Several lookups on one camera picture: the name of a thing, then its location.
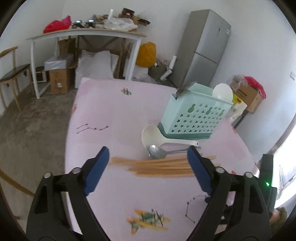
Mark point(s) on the white plastic ladle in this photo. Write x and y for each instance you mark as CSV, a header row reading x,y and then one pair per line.
x,y
222,92

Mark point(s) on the mint green utensil basket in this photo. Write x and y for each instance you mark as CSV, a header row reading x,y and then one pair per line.
x,y
196,115

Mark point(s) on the grey refrigerator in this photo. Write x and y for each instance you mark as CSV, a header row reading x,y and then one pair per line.
x,y
203,46

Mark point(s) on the clear bottle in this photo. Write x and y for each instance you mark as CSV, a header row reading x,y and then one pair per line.
x,y
111,14

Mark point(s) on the person's right forearm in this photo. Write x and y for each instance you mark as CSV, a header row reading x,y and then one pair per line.
x,y
275,220

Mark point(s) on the clear plastic bag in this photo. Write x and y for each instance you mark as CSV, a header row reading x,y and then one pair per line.
x,y
120,24

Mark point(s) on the crumpled clear plastic sheet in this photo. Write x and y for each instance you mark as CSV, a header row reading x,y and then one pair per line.
x,y
145,79

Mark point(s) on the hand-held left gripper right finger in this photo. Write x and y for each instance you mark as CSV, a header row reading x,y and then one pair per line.
x,y
198,171

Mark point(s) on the yellow and white bag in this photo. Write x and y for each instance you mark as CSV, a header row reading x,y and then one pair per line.
x,y
238,109

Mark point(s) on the bunch of wooden chopsticks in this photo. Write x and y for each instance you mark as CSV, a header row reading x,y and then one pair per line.
x,y
157,168

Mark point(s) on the red plastic bag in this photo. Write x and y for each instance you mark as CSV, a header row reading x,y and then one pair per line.
x,y
57,24

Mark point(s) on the metal spoon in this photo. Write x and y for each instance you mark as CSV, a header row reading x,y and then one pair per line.
x,y
156,151

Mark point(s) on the large cardboard box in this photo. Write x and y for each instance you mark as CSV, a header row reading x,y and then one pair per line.
x,y
249,98

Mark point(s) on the brown printed box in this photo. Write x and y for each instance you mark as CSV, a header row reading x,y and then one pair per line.
x,y
127,12

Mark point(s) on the white pipe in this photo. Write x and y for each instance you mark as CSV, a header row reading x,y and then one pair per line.
x,y
167,74
173,62

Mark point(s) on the black camera device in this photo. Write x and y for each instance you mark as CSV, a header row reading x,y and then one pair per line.
x,y
89,22
78,23

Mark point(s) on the dark green bag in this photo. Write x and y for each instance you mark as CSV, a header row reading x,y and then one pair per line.
x,y
158,71

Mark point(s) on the small white oven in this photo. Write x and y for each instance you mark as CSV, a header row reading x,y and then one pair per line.
x,y
41,75

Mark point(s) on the orange bag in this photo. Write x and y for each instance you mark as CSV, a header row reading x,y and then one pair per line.
x,y
146,54

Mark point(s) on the white desk with wooden top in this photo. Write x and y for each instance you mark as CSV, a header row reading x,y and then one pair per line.
x,y
92,33

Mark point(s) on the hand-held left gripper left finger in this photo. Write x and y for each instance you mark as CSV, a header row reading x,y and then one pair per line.
x,y
97,171

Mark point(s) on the grey metal utensil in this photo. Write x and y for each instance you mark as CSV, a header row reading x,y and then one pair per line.
x,y
186,88

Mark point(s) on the wooden chair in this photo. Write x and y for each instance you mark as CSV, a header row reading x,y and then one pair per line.
x,y
13,73

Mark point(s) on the white plastic rice spoon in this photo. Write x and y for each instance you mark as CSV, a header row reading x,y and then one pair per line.
x,y
150,135

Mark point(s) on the white wall socket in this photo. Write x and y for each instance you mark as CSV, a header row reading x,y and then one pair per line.
x,y
293,76

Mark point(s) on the silver white box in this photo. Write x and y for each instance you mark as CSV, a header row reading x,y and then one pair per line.
x,y
57,62

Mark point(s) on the white sack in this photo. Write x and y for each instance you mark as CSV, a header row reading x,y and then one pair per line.
x,y
94,67

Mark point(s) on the pink printed tablecloth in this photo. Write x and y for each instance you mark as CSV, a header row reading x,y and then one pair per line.
x,y
115,129

